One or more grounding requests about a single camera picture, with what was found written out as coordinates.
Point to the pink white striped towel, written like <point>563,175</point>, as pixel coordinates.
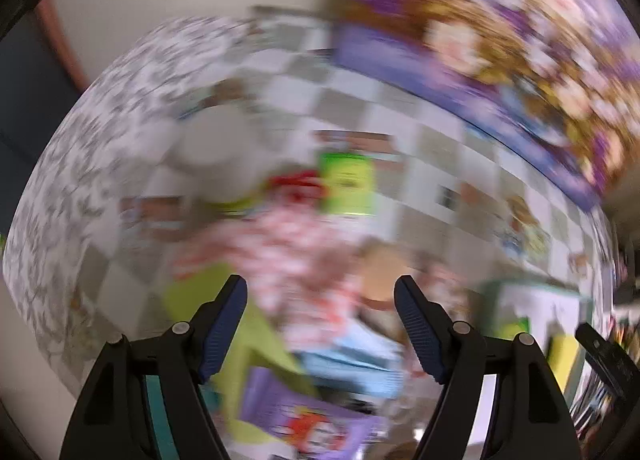
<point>301,269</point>

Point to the flower painting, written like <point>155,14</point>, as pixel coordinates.
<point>556,81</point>

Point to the purple cartoon wipes packet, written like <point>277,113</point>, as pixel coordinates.
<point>315,428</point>

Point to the lime green cloth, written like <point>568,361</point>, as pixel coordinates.
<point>255,344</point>

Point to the red white knot toy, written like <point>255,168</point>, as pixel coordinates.
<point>299,187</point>

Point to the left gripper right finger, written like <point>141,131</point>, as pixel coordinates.
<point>529,418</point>

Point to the teal shallow box tray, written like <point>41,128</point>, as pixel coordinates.
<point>510,306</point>

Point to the teal toy box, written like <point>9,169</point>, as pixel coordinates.
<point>163,437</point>

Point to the light blue face mask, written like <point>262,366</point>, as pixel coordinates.
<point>362,362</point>

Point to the white green pill bottle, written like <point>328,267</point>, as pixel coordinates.
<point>219,146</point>

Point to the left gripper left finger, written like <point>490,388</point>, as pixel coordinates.
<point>112,418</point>

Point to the yellow sponge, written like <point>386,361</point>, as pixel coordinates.
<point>562,353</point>

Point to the green tissue packet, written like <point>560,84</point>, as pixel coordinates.
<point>348,182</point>

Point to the round beige makeup puff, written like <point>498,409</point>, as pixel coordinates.
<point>381,264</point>

